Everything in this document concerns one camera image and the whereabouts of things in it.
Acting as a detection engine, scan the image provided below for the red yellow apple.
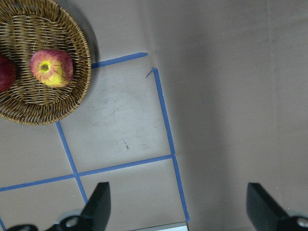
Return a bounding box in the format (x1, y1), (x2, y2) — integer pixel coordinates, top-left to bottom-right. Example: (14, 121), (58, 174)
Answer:
(30, 49), (74, 88)

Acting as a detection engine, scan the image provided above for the dark red apple in basket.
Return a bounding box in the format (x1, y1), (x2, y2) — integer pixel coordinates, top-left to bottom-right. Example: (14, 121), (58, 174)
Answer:
(0, 54), (17, 92)

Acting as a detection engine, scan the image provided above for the round wicker basket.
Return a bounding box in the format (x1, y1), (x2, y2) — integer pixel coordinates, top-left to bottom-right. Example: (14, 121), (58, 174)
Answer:
(0, 0), (91, 125)

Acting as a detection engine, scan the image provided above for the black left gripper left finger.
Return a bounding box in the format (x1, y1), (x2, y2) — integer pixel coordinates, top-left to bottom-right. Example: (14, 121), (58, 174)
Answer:
(7, 181), (112, 231)

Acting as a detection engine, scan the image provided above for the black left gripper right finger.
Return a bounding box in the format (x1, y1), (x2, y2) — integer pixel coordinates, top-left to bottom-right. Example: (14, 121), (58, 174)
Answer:
(246, 182), (308, 231)

